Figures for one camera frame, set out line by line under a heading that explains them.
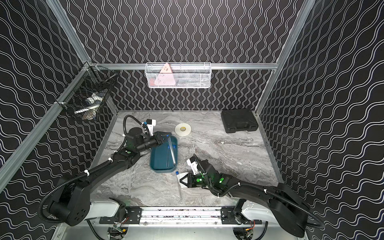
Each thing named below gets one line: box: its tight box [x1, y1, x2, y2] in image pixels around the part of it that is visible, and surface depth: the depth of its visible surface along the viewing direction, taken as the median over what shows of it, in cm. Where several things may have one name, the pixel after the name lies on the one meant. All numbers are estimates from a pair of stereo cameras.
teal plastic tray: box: [150, 135, 178, 173], surface depth 92 cm
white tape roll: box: [174, 123, 192, 137], surface depth 112 cm
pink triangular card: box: [154, 63, 176, 86], surface depth 92 cm
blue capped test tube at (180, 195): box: [175, 171, 183, 200], surface depth 84 cm
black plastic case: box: [221, 109, 259, 134], surface depth 109 cm
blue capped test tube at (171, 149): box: [166, 134, 176, 165], surface depth 80 cm
